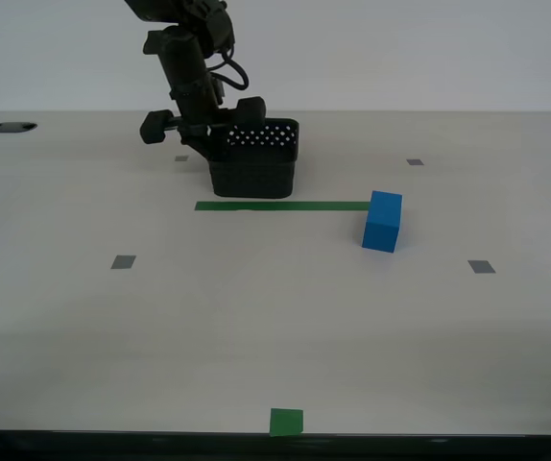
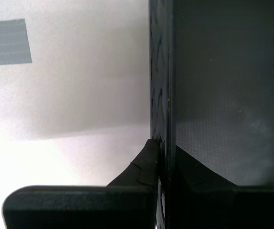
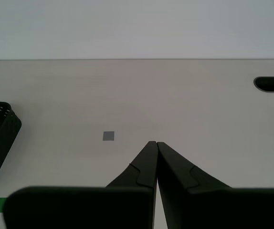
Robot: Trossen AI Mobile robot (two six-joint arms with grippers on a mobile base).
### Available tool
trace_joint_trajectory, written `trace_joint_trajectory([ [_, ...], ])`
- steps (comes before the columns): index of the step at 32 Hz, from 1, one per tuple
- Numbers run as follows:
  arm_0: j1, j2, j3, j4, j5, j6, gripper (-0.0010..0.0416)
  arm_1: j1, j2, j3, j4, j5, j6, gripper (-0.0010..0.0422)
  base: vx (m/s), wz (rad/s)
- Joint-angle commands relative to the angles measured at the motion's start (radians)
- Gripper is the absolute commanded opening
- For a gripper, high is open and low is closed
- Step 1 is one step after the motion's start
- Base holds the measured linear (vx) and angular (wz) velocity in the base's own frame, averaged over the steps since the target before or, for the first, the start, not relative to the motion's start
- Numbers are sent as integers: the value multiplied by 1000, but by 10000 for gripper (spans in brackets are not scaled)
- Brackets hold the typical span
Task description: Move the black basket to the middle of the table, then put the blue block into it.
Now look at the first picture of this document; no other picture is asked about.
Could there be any black perforated plastic basket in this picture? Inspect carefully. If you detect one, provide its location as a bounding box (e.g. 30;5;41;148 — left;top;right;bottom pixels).
204;117;301;201

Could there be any green square tape patch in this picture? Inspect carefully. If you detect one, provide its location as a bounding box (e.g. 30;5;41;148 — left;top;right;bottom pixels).
269;407;305;438

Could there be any blue rectangular block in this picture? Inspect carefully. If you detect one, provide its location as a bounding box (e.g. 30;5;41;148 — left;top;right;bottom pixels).
361;189;404;254

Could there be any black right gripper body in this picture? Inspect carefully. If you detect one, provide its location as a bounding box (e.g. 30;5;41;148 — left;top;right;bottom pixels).
139;84;268;146

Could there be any long green tape strip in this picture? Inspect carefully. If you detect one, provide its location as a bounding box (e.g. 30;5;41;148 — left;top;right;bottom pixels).
194;201;371;213

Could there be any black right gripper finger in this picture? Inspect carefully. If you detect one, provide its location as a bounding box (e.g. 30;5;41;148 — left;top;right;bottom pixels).
208;121;232;158
178;122;213;160

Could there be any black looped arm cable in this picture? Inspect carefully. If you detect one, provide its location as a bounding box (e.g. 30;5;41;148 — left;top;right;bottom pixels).
205;47;250;92

